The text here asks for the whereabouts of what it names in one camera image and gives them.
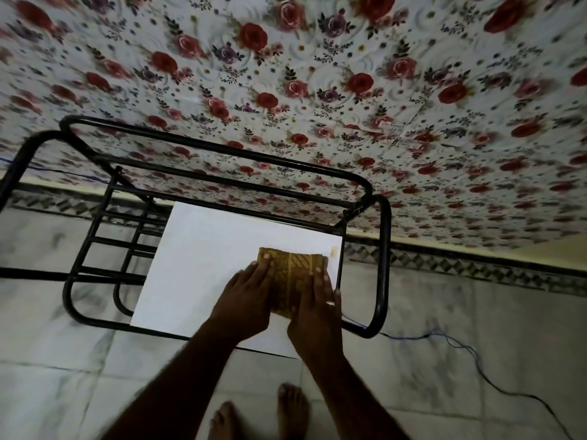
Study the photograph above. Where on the thin blue thread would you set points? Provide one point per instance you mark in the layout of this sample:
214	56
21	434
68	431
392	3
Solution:
55	169

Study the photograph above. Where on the person's left fingers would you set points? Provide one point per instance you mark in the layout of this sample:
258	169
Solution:
257	281

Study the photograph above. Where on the floral rose wall covering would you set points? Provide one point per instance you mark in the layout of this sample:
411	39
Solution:
321	96

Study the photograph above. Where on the black metal tube rack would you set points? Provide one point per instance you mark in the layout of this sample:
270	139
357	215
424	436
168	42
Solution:
220	176

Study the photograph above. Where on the person's left hand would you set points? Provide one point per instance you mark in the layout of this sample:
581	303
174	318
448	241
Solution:
241	302

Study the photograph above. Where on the white flat board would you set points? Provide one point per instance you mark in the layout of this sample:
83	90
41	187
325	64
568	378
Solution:
201	265

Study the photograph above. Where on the person's left foot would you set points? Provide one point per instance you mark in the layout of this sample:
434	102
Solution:
223	422

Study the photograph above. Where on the person's left forearm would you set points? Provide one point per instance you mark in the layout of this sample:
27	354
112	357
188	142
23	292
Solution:
183	384

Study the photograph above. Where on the person's right fingers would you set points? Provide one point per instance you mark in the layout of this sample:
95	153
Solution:
319	288

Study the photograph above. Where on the person's right hand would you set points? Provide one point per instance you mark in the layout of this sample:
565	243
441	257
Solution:
316	320

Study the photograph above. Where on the person's right foot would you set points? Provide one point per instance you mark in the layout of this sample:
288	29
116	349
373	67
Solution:
292	411

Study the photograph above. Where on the yellow patterned cloth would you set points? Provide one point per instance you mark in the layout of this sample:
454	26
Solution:
291	270

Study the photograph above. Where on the person's right forearm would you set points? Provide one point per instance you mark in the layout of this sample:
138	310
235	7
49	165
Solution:
348	398

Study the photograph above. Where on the person's foot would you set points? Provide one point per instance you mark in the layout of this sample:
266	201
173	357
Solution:
223	422
292	411

